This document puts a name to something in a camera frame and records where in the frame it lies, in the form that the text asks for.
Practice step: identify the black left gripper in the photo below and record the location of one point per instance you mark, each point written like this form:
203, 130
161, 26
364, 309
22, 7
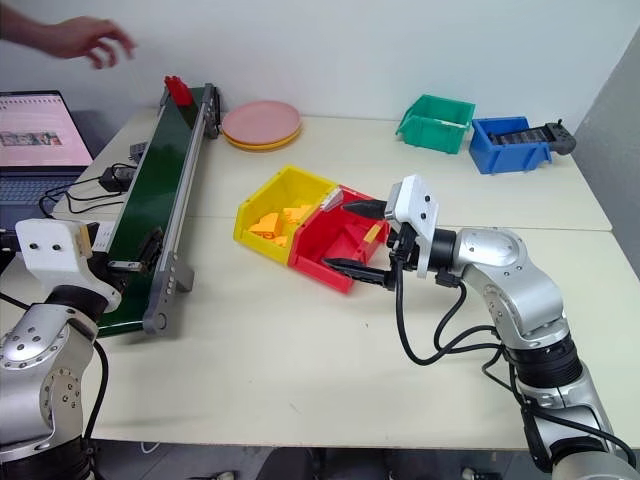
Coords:
107, 282

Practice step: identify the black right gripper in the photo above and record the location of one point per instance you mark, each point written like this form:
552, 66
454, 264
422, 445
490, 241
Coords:
405, 247

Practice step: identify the person's bare forearm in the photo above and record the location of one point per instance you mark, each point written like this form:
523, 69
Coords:
22, 27

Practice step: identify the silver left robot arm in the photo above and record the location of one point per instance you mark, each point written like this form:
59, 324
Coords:
40, 375

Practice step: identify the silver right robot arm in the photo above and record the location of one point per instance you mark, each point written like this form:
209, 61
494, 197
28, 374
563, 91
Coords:
505, 265

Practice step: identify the person's bare hand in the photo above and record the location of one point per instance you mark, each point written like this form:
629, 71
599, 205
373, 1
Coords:
82, 40

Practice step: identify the red plastic storage bin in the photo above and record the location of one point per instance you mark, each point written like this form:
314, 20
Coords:
320, 250

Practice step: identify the orange toy block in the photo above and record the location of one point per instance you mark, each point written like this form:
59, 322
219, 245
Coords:
270, 227
297, 212

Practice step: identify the black power adapter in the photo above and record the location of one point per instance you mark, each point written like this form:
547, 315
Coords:
116, 178

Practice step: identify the yellow plastic storage bin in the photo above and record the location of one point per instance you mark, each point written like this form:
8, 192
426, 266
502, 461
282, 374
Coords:
260, 200

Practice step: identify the small grey control box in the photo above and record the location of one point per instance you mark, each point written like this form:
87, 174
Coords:
138, 151

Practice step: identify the green plastic storage bin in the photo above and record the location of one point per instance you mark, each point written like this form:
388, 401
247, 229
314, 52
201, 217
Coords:
440, 130

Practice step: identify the yellow plate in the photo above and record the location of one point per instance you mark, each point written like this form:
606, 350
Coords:
260, 145

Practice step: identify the pink plate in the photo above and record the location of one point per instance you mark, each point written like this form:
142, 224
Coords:
261, 120

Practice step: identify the open grey laptop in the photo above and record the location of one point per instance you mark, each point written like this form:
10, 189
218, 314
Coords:
35, 130

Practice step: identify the blue plastic storage bin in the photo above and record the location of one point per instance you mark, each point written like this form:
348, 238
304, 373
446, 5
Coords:
510, 157

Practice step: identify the red toy block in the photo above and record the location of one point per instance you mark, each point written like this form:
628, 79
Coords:
179, 91

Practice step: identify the black handheld controller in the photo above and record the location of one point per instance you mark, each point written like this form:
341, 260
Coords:
557, 137

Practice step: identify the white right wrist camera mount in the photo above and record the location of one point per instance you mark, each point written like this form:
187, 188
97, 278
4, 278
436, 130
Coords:
417, 205

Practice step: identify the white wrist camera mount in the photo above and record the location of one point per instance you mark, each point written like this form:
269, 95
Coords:
417, 205
50, 250

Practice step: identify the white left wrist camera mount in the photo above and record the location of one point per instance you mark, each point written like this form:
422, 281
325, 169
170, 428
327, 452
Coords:
50, 250

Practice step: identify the green conveyor belt silver frame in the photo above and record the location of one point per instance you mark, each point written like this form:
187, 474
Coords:
160, 160

